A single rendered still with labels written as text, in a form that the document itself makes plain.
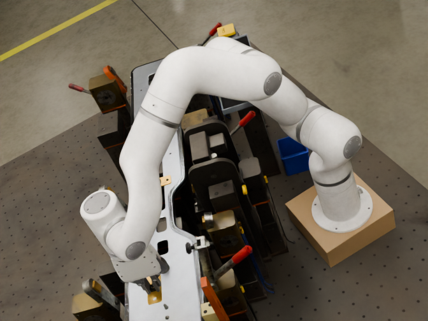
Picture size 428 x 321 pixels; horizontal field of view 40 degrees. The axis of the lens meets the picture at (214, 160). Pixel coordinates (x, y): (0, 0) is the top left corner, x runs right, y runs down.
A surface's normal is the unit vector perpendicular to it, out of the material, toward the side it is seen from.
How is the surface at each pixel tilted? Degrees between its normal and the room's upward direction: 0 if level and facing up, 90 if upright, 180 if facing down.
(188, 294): 0
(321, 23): 0
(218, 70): 62
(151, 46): 0
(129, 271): 92
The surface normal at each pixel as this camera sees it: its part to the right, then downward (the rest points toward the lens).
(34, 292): -0.29, -0.69
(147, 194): 0.63, -0.29
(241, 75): -0.07, 0.26
